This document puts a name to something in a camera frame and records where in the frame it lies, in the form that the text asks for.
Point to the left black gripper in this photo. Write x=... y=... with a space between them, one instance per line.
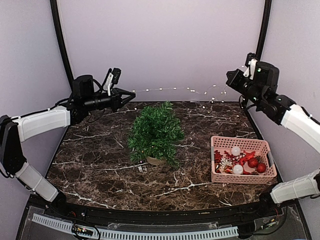
x=116 y=94

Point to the red bow ornament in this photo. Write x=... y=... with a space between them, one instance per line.
x=247 y=156

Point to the small green christmas tree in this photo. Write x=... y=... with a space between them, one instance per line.
x=155 y=134

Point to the pink plastic basket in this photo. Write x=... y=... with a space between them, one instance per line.
x=221 y=147

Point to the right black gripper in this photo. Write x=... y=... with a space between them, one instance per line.
x=232 y=82

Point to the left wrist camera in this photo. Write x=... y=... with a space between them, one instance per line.
x=111 y=79

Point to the white ball ornament lower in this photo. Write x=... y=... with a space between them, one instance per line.
x=237 y=169

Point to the white snowflake ornament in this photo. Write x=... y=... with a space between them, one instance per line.
x=225 y=162

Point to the red glitter ball right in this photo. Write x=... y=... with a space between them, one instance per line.
x=261 y=168

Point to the red glitter ball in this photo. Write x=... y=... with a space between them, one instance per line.
x=261 y=168
x=253 y=162

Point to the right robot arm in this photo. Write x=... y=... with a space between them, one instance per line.
x=258 y=84

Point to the white slotted cable duct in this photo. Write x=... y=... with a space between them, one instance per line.
x=131 y=232

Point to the black front table rail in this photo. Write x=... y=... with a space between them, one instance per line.
x=152 y=202

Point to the white light battery box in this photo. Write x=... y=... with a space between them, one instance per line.
x=142 y=169

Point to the white ball ornament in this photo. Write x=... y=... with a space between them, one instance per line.
x=237 y=169
x=235 y=151

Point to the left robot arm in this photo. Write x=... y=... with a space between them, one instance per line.
x=87 y=95

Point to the red glitter ball left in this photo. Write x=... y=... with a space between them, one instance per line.
x=253 y=162

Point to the white ball ornament upper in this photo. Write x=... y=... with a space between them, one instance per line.
x=235 y=151

